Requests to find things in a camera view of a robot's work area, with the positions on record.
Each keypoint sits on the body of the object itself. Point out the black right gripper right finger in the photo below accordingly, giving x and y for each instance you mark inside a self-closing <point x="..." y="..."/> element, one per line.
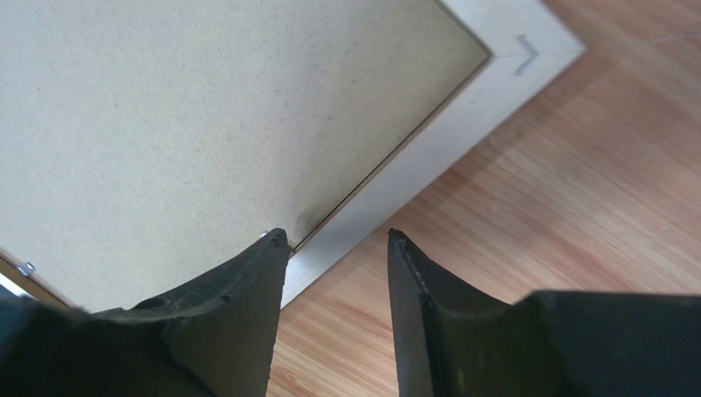
<point x="452" y="339"/>

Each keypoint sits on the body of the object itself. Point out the light wooden picture frame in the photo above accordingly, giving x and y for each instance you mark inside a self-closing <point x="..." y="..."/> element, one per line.
<point x="438" y="137"/>

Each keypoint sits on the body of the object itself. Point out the brown cardboard backing board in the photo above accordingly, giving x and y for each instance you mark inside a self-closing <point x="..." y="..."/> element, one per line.
<point x="219" y="126"/>

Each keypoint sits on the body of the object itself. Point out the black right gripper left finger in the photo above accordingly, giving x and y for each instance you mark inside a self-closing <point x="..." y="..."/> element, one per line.
<point x="211" y="336"/>

